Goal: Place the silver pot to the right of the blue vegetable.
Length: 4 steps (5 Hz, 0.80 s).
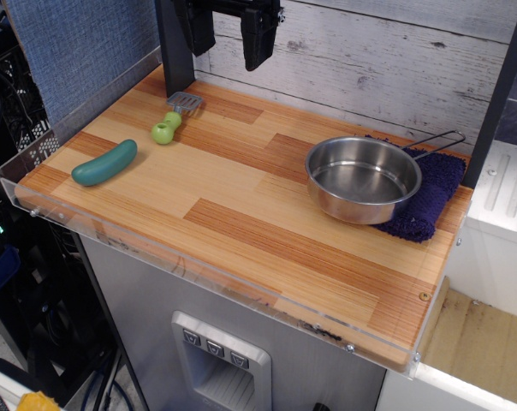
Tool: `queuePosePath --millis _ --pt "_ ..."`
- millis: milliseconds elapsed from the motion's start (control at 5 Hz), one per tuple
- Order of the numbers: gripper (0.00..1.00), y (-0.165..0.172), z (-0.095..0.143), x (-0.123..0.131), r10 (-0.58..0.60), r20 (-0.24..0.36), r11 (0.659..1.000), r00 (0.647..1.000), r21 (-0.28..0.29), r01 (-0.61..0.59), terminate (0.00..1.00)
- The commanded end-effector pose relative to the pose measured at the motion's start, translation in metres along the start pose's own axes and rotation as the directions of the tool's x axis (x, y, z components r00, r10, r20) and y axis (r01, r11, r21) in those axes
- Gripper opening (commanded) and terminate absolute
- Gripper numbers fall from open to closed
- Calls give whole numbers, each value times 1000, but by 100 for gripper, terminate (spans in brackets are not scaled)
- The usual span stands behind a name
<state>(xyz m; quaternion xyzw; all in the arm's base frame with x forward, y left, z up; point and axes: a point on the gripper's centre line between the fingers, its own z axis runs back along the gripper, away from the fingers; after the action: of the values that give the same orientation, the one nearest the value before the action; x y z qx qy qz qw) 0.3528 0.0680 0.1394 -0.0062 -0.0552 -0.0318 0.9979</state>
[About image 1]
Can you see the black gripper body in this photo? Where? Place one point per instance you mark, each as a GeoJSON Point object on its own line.
{"type": "Point", "coordinates": [236, 7]}

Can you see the silver toy fridge cabinet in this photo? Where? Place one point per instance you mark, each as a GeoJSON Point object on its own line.
{"type": "Point", "coordinates": [195, 346]}

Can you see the green toy cucumber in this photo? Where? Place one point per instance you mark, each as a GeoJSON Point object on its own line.
{"type": "Point", "coordinates": [106, 166]}

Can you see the dark left vertical post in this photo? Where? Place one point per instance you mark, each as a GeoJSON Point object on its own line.
{"type": "Point", "coordinates": [177, 59]}

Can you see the green handled toy spatula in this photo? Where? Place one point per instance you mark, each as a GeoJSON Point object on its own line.
{"type": "Point", "coordinates": [181, 102]}

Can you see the clear acrylic table guard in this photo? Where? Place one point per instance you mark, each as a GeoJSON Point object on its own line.
{"type": "Point", "coordinates": [229, 196]}

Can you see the stainless steel pot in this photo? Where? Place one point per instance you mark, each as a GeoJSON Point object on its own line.
{"type": "Point", "coordinates": [362, 180]}

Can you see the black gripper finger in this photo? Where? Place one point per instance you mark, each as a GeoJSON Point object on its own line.
{"type": "Point", "coordinates": [258, 30]}
{"type": "Point", "coordinates": [201, 31]}

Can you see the dark right vertical post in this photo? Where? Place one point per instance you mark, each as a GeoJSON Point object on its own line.
{"type": "Point", "coordinates": [493, 114]}

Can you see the purple folded towel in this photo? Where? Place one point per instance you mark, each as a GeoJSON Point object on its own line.
{"type": "Point", "coordinates": [441, 176]}

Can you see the yellow object at corner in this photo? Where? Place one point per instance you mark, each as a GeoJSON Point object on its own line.
{"type": "Point", "coordinates": [37, 401]}

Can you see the blue fabric panel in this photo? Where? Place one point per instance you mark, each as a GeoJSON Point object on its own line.
{"type": "Point", "coordinates": [84, 55]}

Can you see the dark vertical post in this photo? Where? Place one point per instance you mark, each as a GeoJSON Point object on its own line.
{"type": "Point", "coordinates": [493, 114]}
{"type": "Point", "coordinates": [177, 59]}

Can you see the white toy sink unit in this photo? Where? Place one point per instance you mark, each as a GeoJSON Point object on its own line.
{"type": "Point", "coordinates": [470, 361]}

